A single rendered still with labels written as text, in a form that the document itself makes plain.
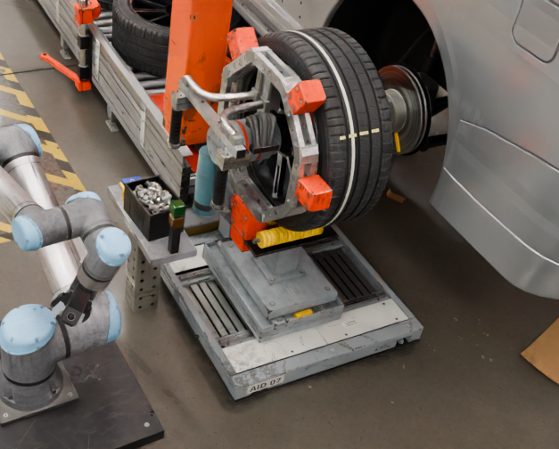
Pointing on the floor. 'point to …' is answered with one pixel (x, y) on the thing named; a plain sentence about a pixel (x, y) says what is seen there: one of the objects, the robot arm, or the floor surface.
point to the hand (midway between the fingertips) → (62, 321)
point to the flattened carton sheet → (558, 351)
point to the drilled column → (141, 280)
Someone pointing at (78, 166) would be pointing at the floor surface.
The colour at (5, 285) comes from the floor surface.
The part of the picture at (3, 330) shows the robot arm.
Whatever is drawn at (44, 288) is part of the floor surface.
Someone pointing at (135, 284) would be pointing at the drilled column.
